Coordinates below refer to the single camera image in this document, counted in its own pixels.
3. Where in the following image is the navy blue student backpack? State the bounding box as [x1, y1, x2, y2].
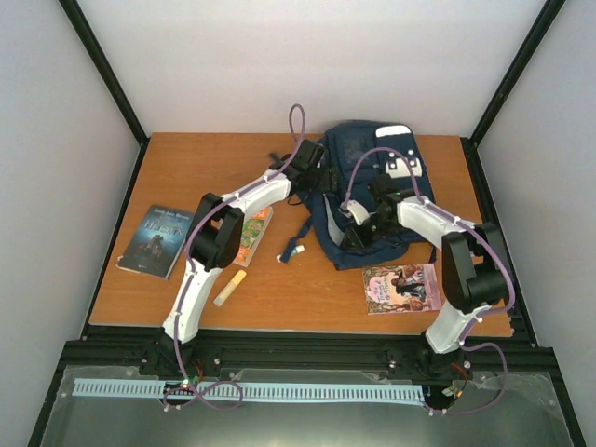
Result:
[278, 120, 435, 270]

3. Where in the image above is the pink Taming Shrew book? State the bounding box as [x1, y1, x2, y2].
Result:
[362, 264, 442, 315]

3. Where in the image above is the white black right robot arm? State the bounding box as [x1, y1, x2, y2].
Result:
[340, 173, 516, 377]

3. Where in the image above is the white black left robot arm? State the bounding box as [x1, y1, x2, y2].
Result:
[160, 140, 335, 375]

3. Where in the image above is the green white glue stick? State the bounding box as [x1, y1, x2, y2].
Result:
[276, 245, 305, 263]

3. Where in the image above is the orange Treehouse book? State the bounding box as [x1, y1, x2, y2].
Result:
[233, 206, 274, 267]

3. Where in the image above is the yellow highlighter marker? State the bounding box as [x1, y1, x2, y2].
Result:
[213, 270, 247, 307]

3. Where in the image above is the dark blue Heights book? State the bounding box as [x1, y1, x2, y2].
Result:
[116, 204, 194, 279]

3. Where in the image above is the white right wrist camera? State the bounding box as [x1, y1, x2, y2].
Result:
[340, 199, 370, 225]

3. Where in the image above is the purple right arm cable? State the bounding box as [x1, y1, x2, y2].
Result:
[344, 146, 518, 416]

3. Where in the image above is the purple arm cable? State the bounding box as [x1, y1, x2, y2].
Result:
[162, 102, 308, 413]
[344, 146, 518, 416]

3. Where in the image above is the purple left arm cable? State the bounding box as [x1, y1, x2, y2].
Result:
[162, 102, 308, 413]

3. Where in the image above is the black right corner post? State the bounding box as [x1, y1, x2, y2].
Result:
[469, 0, 567, 141]

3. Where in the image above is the black corner post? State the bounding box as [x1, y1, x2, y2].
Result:
[469, 0, 567, 141]
[58, 0, 150, 145]

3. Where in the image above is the black left corner post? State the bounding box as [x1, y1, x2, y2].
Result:
[58, 0, 150, 145]

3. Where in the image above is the black aluminium frame rail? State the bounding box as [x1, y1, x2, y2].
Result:
[59, 326, 561, 383]

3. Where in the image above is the light blue slotted cable duct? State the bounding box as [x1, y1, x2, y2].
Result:
[72, 378, 424, 405]

